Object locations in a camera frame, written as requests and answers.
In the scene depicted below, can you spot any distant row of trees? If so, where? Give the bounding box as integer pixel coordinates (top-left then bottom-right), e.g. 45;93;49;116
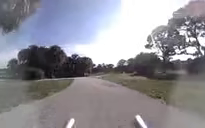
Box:
91;59;131;74

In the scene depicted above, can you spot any grey asphalt path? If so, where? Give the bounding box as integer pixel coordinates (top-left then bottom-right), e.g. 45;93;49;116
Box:
0;76;205;128

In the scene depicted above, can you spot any row of dark bushes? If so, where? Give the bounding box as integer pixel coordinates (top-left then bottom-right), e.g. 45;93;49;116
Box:
124;52;205;79

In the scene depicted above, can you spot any grass field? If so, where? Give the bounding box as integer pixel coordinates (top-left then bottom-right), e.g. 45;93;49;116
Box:
101;72;205;118

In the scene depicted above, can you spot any clump of dark trees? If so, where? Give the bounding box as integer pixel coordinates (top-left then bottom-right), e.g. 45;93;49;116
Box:
6;44;94;81

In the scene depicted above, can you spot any robot's own part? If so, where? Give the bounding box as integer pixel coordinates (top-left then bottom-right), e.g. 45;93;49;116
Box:
134;114;148;128
65;117;76;128

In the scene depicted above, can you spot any patchy grass verge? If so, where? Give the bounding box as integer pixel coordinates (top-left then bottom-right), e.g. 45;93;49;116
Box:
0;78;74;118

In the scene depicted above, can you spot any large spreading tree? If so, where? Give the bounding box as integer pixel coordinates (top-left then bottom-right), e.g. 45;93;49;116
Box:
168;0;205;58

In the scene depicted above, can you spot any tall tree with dark crown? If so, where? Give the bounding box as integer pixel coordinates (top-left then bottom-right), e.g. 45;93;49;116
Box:
0;0;41;34

